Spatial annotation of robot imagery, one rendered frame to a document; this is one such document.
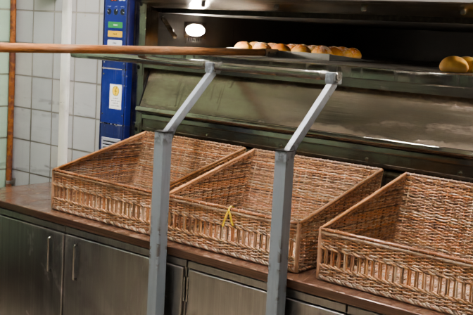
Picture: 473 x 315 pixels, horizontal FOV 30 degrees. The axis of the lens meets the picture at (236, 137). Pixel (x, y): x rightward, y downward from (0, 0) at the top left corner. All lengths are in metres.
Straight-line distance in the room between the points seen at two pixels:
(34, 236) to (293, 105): 1.08
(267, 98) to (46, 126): 1.30
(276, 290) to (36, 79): 2.05
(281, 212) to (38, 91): 1.99
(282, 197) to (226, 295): 0.42
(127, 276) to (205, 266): 0.37
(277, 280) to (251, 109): 0.94
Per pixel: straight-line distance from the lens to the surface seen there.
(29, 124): 4.28
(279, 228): 2.50
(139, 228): 3.03
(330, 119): 3.08
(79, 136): 4.00
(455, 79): 2.85
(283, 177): 2.47
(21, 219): 3.47
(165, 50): 3.25
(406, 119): 2.94
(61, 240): 3.28
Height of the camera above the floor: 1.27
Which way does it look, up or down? 7 degrees down
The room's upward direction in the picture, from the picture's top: 3 degrees clockwise
